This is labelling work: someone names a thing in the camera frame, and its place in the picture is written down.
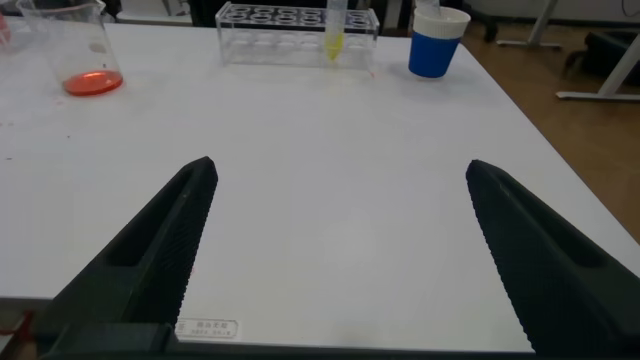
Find clear acrylic tube rack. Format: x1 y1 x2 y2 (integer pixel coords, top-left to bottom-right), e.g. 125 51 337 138
214 1 380 71

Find blue white paper cup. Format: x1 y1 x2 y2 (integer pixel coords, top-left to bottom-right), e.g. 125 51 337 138
407 5 472 80

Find yellow pigment test tube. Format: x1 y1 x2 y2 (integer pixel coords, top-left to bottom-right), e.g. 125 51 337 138
323 0 349 62

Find white desk T-shaped legs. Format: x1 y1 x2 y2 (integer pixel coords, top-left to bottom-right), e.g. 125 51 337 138
496 0 640 104

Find black wheeled robot base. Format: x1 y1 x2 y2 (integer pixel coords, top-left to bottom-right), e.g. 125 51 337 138
564 29 640 81

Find white label sticker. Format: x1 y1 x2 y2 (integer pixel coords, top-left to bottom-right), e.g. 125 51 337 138
174 318 240 341

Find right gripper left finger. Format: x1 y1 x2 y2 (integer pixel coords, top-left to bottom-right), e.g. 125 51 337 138
33 155 220 356

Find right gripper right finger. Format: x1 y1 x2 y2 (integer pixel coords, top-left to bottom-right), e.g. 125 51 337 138
464 159 640 356

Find clear glass beaker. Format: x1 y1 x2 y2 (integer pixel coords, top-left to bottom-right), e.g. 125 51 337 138
15 0 125 98

